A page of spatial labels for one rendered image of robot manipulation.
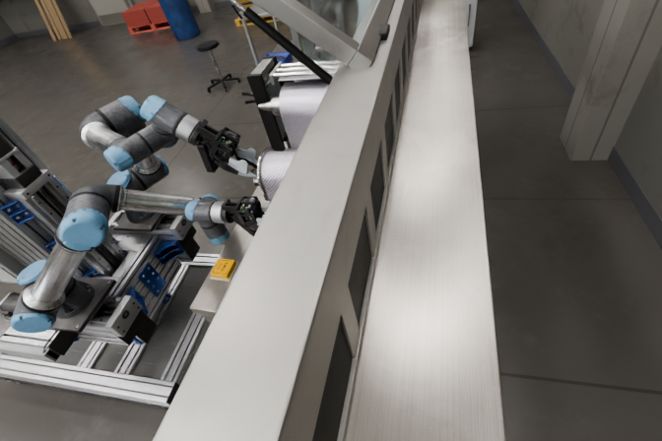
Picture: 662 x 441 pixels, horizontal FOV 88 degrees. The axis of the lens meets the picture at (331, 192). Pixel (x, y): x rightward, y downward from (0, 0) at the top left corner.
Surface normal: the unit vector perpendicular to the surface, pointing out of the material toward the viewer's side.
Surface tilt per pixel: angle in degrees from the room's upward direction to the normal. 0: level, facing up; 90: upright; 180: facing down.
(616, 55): 90
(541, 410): 0
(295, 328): 0
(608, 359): 0
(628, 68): 90
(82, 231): 86
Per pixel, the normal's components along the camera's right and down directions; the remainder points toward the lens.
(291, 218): -0.18, -0.72
